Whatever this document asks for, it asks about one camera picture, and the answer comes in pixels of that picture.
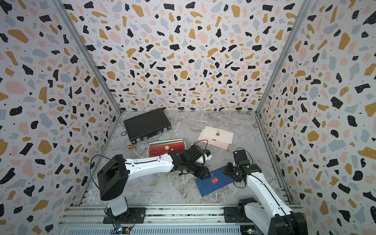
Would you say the dark blue envelope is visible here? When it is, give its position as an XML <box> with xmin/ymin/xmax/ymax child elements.
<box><xmin>195</xmin><ymin>166</ymin><xmax>233</xmax><ymax>197</ymax></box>

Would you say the light green envelope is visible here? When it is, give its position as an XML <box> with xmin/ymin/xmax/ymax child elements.
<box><xmin>149</xmin><ymin>138</ymin><xmax>184</xmax><ymax>146</ymax></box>

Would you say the red envelope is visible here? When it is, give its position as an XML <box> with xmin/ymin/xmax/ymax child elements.
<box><xmin>148</xmin><ymin>140</ymin><xmax>186</xmax><ymax>158</ymax></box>

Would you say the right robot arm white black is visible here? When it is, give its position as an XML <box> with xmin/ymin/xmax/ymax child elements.
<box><xmin>224</xmin><ymin>148</ymin><xmax>308</xmax><ymax>235</ymax></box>

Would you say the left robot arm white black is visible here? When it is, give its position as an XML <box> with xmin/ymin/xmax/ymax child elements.
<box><xmin>97</xmin><ymin>145</ymin><xmax>212</xmax><ymax>218</ymax></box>

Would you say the white storage box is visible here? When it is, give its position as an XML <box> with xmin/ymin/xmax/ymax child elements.
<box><xmin>146</xmin><ymin>140</ymin><xmax>189</xmax><ymax>159</ymax></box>

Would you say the pink envelope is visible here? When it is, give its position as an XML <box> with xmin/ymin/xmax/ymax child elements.
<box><xmin>198</xmin><ymin>130</ymin><xmax>229</xmax><ymax>150</ymax></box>

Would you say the black briefcase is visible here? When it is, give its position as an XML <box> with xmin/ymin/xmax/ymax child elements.
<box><xmin>124</xmin><ymin>108</ymin><xmax>171</xmax><ymax>144</ymax></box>

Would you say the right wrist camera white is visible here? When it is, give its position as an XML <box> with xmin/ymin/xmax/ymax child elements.
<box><xmin>233</xmin><ymin>149</ymin><xmax>251</xmax><ymax>166</ymax></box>

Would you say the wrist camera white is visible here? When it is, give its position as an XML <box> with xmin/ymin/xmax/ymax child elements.
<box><xmin>196</xmin><ymin>150</ymin><xmax>212</xmax><ymax>165</ymax></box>
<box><xmin>233</xmin><ymin>149</ymin><xmax>251</xmax><ymax>166</ymax></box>

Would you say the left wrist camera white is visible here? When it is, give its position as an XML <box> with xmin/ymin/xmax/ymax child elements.
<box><xmin>196</xmin><ymin>150</ymin><xmax>212</xmax><ymax>165</ymax></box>

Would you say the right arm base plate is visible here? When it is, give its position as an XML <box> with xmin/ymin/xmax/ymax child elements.
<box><xmin>223</xmin><ymin>207</ymin><xmax>251</xmax><ymax>223</ymax></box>

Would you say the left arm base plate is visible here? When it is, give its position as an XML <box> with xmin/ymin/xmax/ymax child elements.
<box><xmin>103</xmin><ymin>207</ymin><xmax>146</xmax><ymax>224</ymax></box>

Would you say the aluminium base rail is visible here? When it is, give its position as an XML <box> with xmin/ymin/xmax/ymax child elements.
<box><xmin>56</xmin><ymin>204</ymin><xmax>262</xmax><ymax>235</ymax></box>

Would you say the right corner aluminium post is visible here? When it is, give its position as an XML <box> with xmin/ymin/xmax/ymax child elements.
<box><xmin>255</xmin><ymin>0</ymin><xmax>312</xmax><ymax>117</ymax></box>

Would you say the corner aluminium post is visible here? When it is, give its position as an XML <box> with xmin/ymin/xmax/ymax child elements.
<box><xmin>255</xmin><ymin>0</ymin><xmax>312</xmax><ymax>117</ymax></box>
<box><xmin>51</xmin><ymin>0</ymin><xmax>121</xmax><ymax>115</ymax></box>

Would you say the left corner aluminium post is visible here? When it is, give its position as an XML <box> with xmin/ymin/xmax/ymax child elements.
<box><xmin>51</xmin><ymin>0</ymin><xmax>121</xmax><ymax>115</ymax></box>

